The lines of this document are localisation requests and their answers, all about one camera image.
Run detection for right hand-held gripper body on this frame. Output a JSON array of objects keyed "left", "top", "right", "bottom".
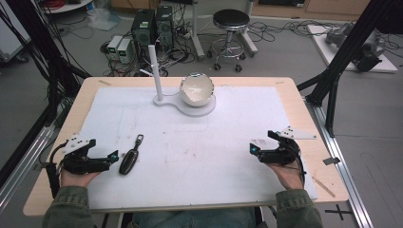
[{"left": 264, "top": 125, "right": 317, "bottom": 167}]

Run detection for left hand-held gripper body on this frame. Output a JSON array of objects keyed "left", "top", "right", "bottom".
[{"left": 57, "top": 134, "right": 108, "bottom": 176}]

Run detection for black car key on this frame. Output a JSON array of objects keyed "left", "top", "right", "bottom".
[{"left": 118, "top": 134, "right": 145, "bottom": 176}]

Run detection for white bowl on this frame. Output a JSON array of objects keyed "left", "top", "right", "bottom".
[{"left": 179, "top": 72, "right": 216, "bottom": 108}]

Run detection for white stand with pole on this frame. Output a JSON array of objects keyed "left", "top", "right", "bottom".
[{"left": 139, "top": 44, "right": 218, "bottom": 119}]

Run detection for person's left hand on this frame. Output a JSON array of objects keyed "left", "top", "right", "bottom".
[{"left": 60, "top": 167, "right": 103, "bottom": 188}]

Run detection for person's right hand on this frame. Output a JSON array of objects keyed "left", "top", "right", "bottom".
[{"left": 265, "top": 160, "right": 305, "bottom": 192}]

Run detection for black tape piece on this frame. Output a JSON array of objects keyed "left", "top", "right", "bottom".
[{"left": 322, "top": 156, "right": 341, "bottom": 166}]

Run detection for wooden stick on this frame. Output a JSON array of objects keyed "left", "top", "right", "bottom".
[{"left": 311, "top": 175, "right": 336, "bottom": 200}]

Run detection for white table mat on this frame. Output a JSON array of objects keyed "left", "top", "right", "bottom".
[{"left": 79, "top": 85, "right": 318, "bottom": 212}]

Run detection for white power supply unit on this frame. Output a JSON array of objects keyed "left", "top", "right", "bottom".
[
  {"left": 106, "top": 34, "right": 124, "bottom": 62},
  {"left": 116, "top": 37, "right": 135, "bottom": 65}
]

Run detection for white floor board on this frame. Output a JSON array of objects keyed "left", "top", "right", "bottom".
[{"left": 306, "top": 24, "right": 399, "bottom": 74}]

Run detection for black round stool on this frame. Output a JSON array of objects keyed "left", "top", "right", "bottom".
[{"left": 207, "top": 8, "right": 252, "bottom": 73}]

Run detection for black computer tower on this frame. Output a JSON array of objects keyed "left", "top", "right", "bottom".
[
  {"left": 154, "top": 4, "right": 175, "bottom": 50},
  {"left": 130, "top": 8, "right": 157, "bottom": 49}
]

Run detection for grey machine on board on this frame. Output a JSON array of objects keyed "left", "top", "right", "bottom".
[{"left": 324, "top": 22, "right": 387, "bottom": 73}]

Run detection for clear plastic bag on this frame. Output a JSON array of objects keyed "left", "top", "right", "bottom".
[{"left": 86, "top": 7, "right": 123, "bottom": 32}]

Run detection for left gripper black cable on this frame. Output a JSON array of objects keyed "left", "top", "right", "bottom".
[{"left": 45, "top": 142, "right": 69, "bottom": 200}]

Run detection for aluminium rail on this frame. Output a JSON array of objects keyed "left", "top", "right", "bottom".
[
  {"left": 0, "top": 124, "right": 61, "bottom": 210},
  {"left": 303, "top": 96, "right": 375, "bottom": 228}
]

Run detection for black frame strut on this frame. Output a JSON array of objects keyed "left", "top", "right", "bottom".
[
  {"left": 0, "top": 0, "right": 93, "bottom": 127},
  {"left": 297, "top": 0, "right": 403, "bottom": 139}
]

